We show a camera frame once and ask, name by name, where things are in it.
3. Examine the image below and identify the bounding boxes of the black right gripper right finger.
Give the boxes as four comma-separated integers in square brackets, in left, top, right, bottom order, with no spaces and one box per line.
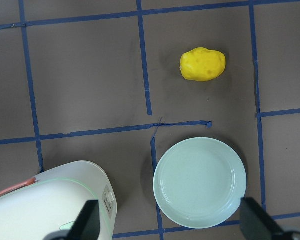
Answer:
[239,197,300,240]

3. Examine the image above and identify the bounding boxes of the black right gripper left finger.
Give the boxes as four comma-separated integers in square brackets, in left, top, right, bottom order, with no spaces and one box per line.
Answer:
[43,200,101,240]

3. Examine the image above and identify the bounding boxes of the light green plate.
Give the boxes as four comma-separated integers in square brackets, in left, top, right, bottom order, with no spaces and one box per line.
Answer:
[153,137,247,229]

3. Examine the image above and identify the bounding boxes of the yellow toy potato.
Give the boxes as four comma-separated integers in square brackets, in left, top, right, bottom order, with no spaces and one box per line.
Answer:
[179,47,226,82]

